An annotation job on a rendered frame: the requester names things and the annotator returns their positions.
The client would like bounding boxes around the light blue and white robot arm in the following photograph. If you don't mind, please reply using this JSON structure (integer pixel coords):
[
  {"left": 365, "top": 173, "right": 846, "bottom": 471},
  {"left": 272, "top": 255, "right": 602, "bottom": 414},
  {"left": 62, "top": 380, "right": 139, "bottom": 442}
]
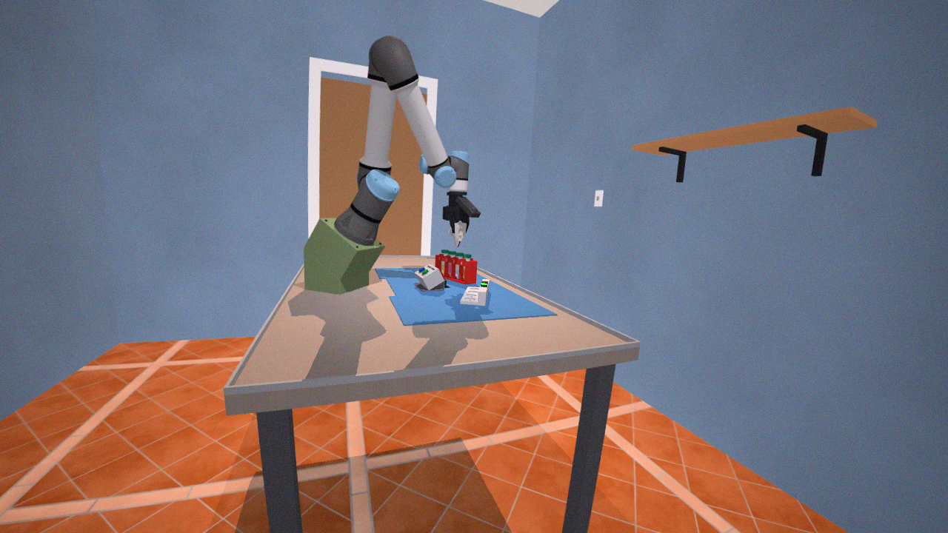
[{"left": 334, "top": 36, "right": 470, "bottom": 246}]

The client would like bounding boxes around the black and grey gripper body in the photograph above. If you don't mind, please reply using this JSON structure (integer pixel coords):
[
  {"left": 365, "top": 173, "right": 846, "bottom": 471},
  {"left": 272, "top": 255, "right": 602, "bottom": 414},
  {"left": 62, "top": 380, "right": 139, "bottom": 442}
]
[{"left": 442, "top": 191, "right": 469, "bottom": 222}]

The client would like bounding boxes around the blue flat mat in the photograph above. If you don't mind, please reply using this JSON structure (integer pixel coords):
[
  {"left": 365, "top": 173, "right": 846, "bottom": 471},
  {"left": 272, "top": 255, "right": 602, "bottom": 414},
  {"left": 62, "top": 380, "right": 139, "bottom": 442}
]
[{"left": 375, "top": 268, "right": 558, "bottom": 326}]

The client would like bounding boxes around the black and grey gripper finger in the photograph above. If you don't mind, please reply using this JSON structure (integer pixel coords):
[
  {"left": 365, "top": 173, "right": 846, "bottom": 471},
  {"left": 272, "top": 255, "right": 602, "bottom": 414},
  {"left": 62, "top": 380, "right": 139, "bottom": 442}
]
[
  {"left": 448, "top": 215, "right": 460, "bottom": 247},
  {"left": 458, "top": 217, "right": 470, "bottom": 247}
]

